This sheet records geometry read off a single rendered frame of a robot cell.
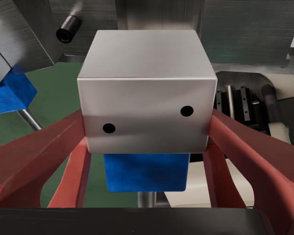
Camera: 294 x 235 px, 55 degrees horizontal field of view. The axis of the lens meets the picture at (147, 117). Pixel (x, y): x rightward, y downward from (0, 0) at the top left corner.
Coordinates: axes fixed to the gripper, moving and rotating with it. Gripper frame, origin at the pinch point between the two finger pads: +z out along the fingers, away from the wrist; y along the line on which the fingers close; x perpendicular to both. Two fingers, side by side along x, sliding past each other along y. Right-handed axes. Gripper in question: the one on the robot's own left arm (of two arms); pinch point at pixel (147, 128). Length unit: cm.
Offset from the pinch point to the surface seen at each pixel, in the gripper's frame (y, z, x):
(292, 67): -14.7, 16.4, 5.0
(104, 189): 32, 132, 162
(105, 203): 33, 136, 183
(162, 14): -1.1, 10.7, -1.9
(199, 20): -3.7, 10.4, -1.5
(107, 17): 2.5, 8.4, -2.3
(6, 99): 13.7, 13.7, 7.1
